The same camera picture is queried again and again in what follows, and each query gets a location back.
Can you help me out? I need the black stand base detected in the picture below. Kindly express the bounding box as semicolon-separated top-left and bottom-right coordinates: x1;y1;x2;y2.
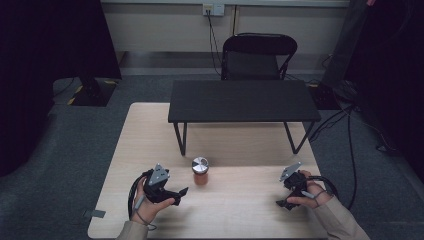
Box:
66;77;118;108

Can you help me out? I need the white wall socket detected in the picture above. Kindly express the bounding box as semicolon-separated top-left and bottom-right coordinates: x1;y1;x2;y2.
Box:
202;3;226;17

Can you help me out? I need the person's right hand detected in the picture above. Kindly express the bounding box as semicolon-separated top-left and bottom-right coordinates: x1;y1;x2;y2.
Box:
286;170;334;210

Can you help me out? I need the black folding chair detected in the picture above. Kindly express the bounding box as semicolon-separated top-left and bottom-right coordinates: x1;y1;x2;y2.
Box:
220;32;299;81

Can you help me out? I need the dark curtain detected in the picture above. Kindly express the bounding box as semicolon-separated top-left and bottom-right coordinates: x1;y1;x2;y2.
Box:
321;0;424;183
0;0;123;178

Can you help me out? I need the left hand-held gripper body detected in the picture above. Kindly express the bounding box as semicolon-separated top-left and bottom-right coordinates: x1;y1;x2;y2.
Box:
142;162;176;205

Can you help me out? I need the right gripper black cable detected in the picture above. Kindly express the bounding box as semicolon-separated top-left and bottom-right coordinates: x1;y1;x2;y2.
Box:
305;175;340;201

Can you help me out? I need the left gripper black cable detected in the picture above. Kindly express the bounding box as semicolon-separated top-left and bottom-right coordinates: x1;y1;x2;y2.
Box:
127;169;154;221

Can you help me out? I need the orange jar with silver lid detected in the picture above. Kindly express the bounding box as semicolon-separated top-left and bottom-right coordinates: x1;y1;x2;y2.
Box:
191;156;210;186

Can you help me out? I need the black floor cable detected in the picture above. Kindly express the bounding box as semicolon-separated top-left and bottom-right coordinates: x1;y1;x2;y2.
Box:
308;104;358;211

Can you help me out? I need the black low shelf table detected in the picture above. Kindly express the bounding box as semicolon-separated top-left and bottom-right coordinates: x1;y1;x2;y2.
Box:
167;79;322;157

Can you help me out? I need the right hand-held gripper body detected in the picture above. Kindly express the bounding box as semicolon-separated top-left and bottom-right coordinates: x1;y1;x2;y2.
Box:
279;161;309;203

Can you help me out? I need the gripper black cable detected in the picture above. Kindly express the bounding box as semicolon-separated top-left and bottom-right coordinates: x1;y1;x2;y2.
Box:
127;169;154;221
305;175;340;201

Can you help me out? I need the person's left hand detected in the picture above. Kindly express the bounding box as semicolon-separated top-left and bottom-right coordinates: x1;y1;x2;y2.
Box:
130;176;176;226

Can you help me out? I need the black wall cable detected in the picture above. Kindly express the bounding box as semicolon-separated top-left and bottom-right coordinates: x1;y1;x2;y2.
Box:
205;9;224;78

